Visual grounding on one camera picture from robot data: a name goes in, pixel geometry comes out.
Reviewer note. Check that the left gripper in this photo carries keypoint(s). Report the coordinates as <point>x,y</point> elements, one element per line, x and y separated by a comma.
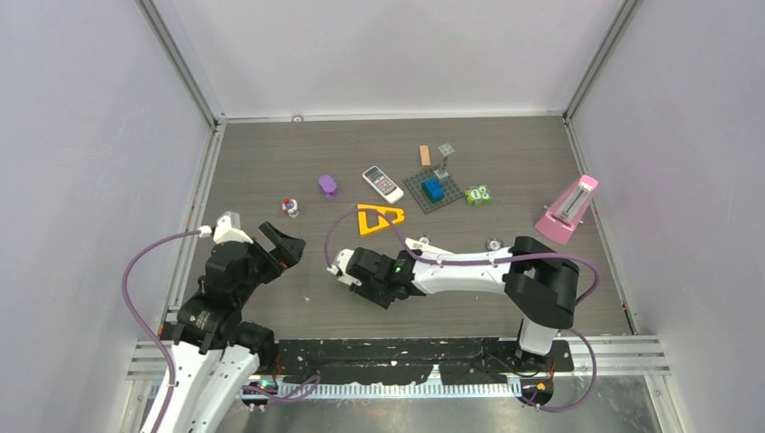
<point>287,252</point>

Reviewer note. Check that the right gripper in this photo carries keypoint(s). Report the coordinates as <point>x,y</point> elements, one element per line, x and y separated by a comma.
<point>384,300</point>

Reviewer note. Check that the white remote control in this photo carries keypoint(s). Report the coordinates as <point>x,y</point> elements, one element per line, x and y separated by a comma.
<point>383,185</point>

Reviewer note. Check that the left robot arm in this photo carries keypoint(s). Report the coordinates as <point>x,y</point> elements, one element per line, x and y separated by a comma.
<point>213,350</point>

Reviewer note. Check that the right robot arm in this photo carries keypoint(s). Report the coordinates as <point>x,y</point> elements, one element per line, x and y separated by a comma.
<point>540,282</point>

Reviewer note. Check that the small clown figurine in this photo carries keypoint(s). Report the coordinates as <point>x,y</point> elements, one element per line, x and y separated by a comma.
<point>290,207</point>

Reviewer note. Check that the purple spool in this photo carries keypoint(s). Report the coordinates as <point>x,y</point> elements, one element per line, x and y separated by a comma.
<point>328,186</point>

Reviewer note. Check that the grey lego baseplate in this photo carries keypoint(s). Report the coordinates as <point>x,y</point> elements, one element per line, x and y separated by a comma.
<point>452,191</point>

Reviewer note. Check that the blue lego brick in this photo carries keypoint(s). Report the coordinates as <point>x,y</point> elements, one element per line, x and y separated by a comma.
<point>433,190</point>

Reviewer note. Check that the poker chip right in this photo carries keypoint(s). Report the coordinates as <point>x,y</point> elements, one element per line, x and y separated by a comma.
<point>494,244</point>

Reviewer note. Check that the green monster toy cube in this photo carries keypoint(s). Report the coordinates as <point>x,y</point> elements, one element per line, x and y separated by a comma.
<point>478,195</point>

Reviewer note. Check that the small wooden block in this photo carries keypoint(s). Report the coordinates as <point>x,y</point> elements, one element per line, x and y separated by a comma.
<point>424,156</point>

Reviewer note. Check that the pink metronome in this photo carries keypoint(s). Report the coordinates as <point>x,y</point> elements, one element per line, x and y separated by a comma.
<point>563,216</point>

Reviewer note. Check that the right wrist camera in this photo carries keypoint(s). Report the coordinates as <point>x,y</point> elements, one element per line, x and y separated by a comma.
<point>338,267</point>

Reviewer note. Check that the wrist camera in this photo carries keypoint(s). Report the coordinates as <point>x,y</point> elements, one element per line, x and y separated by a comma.
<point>338,267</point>
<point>228,229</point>

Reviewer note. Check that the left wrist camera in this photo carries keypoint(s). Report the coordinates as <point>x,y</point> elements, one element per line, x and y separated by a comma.
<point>228,229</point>

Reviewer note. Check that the yellow triangular frame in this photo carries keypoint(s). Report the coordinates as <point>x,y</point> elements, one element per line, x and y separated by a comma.
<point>372,219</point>

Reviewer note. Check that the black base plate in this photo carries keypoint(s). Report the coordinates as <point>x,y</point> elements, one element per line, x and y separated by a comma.
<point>404,361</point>

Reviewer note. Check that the grey lego post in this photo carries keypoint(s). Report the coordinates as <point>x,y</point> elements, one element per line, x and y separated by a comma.
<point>446,151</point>

